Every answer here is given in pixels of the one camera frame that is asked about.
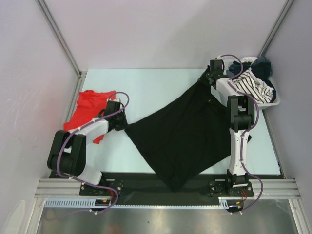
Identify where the red tank top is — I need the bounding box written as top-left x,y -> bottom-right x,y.
63,90 -> 116,131

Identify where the black tank top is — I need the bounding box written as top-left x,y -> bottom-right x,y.
125,81 -> 231,192

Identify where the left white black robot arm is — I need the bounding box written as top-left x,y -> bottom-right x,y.
47,98 -> 128,195

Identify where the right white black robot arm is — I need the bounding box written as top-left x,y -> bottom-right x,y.
199,58 -> 255,197

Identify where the striped white black garment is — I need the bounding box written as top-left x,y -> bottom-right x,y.
232,68 -> 274,104

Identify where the white garment in basket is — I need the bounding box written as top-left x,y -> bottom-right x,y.
241,57 -> 258,64

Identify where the white laundry basket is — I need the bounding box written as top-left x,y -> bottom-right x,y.
223,58 -> 280,109

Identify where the blue denim garment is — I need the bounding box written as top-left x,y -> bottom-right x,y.
226,56 -> 273,80

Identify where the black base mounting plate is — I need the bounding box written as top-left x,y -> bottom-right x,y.
48,170 -> 286,207

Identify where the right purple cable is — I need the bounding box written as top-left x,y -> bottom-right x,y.
216,54 -> 264,215

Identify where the purple cable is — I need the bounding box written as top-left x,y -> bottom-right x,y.
56,92 -> 130,215
216,54 -> 264,215

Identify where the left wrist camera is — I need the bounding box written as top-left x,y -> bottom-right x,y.
107,98 -> 121,102

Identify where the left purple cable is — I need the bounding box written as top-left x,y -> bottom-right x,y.
56,92 -> 130,215

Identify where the grey slotted cable duct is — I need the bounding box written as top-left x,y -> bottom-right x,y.
44,197 -> 243,210

